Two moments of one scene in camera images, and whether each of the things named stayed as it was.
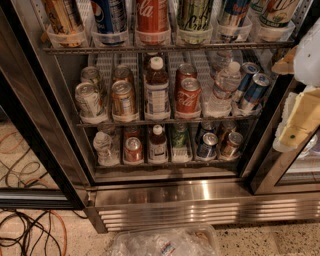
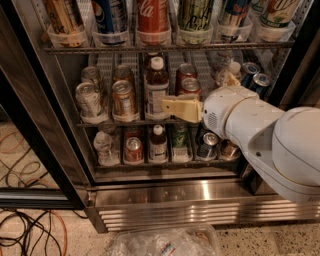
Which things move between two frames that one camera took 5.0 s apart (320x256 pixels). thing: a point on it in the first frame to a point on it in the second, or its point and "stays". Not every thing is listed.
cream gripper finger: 286,64 to 232,81
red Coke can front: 188,96 stays
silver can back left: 89,74 stays
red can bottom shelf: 133,152 stays
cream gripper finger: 304,119 to 189,109
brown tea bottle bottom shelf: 157,146 stays
